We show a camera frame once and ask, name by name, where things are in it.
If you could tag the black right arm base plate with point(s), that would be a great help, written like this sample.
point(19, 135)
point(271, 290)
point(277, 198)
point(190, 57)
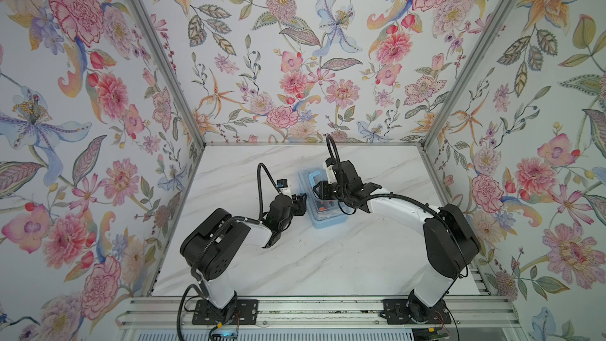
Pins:
point(402, 311)

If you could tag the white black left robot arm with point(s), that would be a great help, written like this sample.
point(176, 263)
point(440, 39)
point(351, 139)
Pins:
point(211, 247)

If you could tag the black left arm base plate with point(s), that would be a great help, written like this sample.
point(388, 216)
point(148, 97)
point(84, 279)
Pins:
point(238, 312)

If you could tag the aluminium corner frame post left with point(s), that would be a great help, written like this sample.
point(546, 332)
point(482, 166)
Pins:
point(144, 20)

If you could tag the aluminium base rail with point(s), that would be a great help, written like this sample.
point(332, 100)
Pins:
point(323, 318)

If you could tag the aluminium corner frame post right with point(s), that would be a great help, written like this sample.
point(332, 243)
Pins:
point(489, 35)

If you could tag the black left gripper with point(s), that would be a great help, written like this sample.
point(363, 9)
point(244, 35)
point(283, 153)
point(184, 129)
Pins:
point(298, 204)

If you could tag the aluminium corner frame post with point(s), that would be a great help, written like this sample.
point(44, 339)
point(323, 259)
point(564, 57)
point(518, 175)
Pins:
point(144, 20)
point(489, 35)

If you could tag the blue plastic tool box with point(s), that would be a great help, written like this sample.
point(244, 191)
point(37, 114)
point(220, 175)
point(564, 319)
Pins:
point(323, 213)

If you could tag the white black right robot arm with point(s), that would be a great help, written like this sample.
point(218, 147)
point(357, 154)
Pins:
point(449, 243)

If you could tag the clear plastic box lid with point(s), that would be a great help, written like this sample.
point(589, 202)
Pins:
point(321, 190)

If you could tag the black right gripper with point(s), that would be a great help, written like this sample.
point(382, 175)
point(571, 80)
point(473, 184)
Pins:
point(323, 187)

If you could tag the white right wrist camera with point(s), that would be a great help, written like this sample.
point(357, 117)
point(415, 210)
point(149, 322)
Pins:
point(328, 166)

